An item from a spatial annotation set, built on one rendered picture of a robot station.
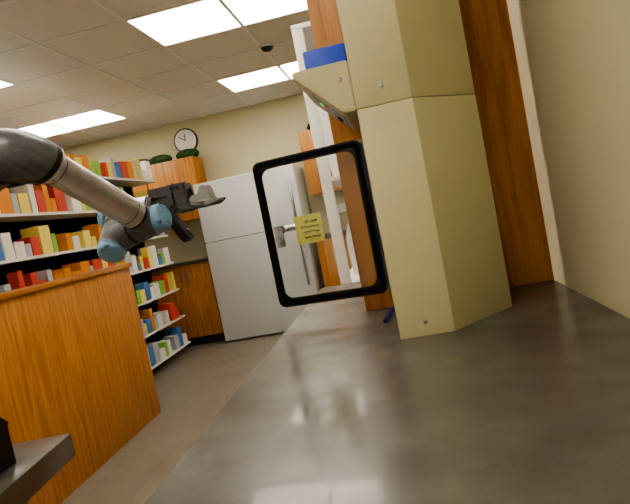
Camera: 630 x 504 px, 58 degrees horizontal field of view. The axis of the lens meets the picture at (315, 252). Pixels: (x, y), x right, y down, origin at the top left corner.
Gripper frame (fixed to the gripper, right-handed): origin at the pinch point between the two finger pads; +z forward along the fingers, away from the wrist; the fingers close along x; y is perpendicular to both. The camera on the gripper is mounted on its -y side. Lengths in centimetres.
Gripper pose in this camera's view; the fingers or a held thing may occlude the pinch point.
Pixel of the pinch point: (220, 201)
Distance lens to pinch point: 160.2
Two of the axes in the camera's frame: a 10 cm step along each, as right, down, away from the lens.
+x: 1.4, -1.0, 9.9
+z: 9.7, -1.8, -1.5
